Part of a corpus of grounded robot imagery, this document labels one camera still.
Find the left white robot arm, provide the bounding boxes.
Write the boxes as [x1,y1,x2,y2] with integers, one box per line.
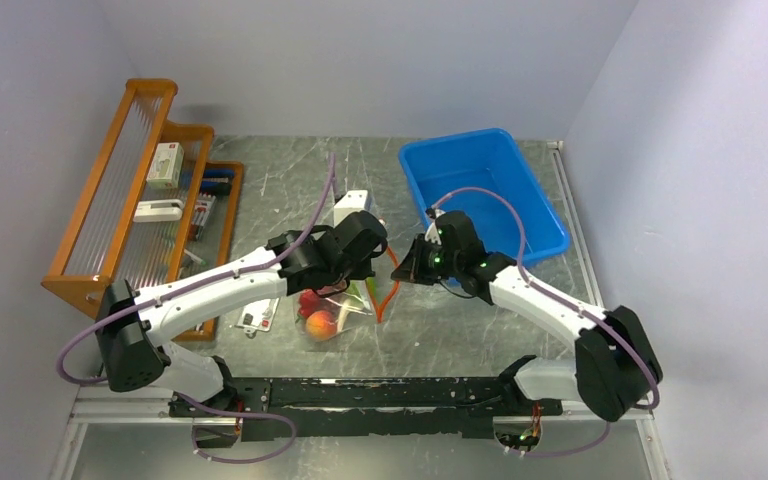
[97,210,387,416]

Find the fake peach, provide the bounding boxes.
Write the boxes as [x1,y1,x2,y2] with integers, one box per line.
[305,310,339,342]

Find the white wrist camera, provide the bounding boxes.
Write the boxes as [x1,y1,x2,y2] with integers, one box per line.
[333,189,371,225]
[424,207,444,245]

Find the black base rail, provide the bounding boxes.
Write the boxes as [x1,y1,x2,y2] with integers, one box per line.
[168,374,564,442]

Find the white flat device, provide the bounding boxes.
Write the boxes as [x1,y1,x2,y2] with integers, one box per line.
[133,199,184,223]

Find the orange wooden rack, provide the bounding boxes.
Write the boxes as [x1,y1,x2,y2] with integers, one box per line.
[41,78,245,318]

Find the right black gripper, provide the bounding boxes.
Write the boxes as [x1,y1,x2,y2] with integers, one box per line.
[392,233,461,286]

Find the blue plastic bin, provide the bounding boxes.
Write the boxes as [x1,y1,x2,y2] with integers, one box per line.
[399,128,570,268]

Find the white blister pack card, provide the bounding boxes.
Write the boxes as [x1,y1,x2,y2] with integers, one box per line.
[235,299,280,339]

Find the clear zip top bag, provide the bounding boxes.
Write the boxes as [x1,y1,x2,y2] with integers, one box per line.
[296,274,400,342]

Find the white box with red label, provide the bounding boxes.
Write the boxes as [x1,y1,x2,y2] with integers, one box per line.
[146,142,184,190]

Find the blue marker pens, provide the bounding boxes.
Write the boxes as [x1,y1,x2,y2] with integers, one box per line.
[198,168,236,197]

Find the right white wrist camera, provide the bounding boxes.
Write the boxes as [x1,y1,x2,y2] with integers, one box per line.
[424,207,444,245]

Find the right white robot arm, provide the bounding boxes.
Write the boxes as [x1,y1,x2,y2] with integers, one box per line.
[391,211,663,422]

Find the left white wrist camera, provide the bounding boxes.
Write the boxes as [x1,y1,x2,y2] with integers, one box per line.
[333,189,371,225]

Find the red fake chili pepper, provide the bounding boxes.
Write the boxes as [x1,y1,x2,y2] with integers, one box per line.
[297,290,323,319]

